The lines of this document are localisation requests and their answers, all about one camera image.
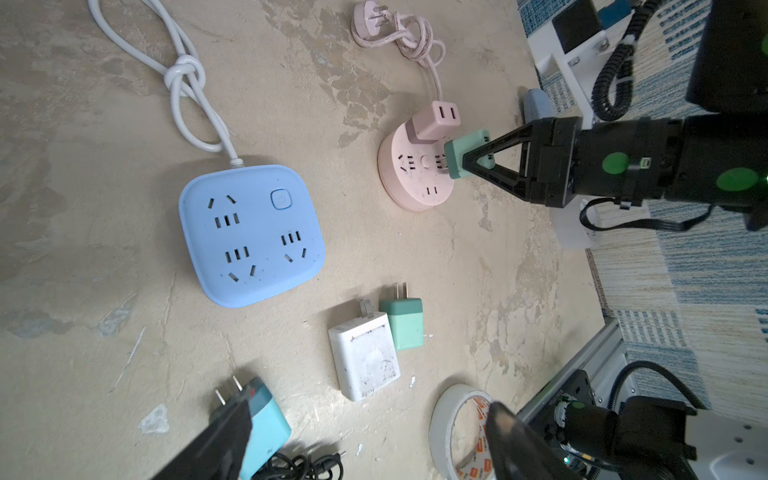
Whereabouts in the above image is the pink plug adapter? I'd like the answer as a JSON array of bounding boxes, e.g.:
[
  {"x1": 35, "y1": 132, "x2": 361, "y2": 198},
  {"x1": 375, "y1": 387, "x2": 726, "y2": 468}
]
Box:
[{"x1": 405, "y1": 101, "x2": 461, "y2": 144}]

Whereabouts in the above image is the green plug adapter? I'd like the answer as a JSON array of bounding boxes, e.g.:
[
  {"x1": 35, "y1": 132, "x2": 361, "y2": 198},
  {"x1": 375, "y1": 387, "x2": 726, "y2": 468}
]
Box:
[
  {"x1": 444, "y1": 129, "x2": 490, "y2": 180},
  {"x1": 379, "y1": 282, "x2": 425, "y2": 351}
]

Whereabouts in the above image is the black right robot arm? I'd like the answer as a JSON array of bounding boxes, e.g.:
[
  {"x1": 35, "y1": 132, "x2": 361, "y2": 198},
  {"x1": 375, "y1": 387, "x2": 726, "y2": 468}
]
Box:
[{"x1": 446, "y1": 1, "x2": 767, "y2": 231}]

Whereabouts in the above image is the blue square power strip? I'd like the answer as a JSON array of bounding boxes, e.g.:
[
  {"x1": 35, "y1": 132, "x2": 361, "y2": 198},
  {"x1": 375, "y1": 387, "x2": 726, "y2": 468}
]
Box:
[{"x1": 179, "y1": 165, "x2": 326, "y2": 308}]

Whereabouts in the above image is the pink power strip cable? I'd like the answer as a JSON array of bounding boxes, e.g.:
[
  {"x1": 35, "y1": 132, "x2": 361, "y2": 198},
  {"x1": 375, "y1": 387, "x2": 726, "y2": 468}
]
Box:
[{"x1": 350, "y1": 0, "x2": 448, "y2": 103}]

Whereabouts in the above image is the pink round power strip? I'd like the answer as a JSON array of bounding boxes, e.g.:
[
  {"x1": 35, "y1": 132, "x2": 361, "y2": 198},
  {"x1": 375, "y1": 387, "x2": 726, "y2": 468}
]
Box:
[{"x1": 377, "y1": 120, "x2": 454, "y2": 212}]

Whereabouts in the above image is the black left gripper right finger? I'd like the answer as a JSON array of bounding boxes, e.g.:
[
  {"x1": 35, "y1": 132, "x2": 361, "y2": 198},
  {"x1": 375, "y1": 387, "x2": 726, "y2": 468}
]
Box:
[{"x1": 486, "y1": 401, "x2": 581, "y2": 480}]

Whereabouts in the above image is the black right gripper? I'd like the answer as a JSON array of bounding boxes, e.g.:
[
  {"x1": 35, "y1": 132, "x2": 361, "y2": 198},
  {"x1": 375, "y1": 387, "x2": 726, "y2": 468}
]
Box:
[{"x1": 463, "y1": 117, "x2": 683, "y2": 208}]

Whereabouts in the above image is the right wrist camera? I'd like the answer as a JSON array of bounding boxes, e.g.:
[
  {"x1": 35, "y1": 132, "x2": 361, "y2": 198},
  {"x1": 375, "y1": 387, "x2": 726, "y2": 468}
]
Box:
[{"x1": 528, "y1": 1, "x2": 633, "y2": 130}]

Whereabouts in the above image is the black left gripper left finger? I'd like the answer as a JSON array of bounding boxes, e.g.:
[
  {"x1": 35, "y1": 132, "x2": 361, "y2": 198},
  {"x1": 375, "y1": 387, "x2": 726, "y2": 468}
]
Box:
[{"x1": 153, "y1": 401, "x2": 252, "y2": 480}]

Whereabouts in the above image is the teal charger with black cable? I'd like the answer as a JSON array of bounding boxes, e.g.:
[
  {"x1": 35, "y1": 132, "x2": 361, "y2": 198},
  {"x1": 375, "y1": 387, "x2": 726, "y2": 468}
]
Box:
[{"x1": 210, "y1": 377, "x2": 345, "y2": 479}]

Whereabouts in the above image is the clear tape roll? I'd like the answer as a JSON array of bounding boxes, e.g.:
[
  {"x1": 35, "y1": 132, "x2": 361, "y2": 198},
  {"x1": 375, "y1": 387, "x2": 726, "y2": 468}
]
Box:
[{"x1": 428, "y1": 384, "x2": 496, "y2": 480}]

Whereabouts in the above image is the blue fabric glasses case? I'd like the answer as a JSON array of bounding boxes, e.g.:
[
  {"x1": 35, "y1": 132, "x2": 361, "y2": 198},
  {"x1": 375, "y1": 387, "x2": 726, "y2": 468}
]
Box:
[{"x1": 522, "y1": 89, "x2": 556, "y2": 123}]

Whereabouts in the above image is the white power strip cable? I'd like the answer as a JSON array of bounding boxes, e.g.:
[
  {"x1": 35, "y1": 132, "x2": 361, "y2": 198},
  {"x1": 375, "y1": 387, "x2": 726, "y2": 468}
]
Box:
[{"x1": 87, "y1": 0, "x2": 245, "y2": 168}]

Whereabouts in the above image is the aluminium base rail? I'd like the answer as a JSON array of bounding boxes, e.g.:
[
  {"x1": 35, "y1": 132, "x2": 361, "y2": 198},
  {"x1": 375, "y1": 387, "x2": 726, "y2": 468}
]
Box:
[{"x1": 518, "y1": 320, "x2": 627, "y2": 423}]

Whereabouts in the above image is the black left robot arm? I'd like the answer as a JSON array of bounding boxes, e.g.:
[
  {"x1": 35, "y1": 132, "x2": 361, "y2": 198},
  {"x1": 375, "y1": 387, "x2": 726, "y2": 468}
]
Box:
[{"x1": 159, "y1": 361, "x2": 767, "y2": 479}]

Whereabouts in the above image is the white square charger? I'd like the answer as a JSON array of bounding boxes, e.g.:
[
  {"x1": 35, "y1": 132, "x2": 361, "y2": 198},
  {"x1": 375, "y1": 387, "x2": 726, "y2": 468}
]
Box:
[{"x1": 328, "y1": 299, "x2": 401, "y2": 402}]

